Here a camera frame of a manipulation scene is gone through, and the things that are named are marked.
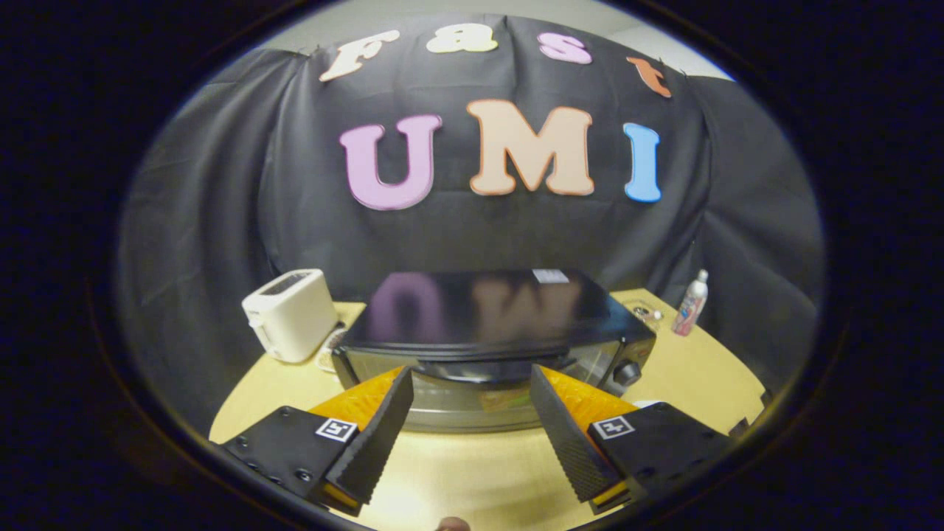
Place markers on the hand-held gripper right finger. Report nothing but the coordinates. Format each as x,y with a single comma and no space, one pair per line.
564,435

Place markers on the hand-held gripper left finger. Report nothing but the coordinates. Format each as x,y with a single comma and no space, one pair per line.
380,435

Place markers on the black toaster oven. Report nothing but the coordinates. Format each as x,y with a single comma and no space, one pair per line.
479,310

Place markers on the white pop-up toaster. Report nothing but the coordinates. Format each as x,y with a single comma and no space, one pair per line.
291,317

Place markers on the black table clamp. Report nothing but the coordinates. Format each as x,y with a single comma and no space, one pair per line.
738,427

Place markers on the white pink-label spray bottle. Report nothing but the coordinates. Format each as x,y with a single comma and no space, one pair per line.
691,306

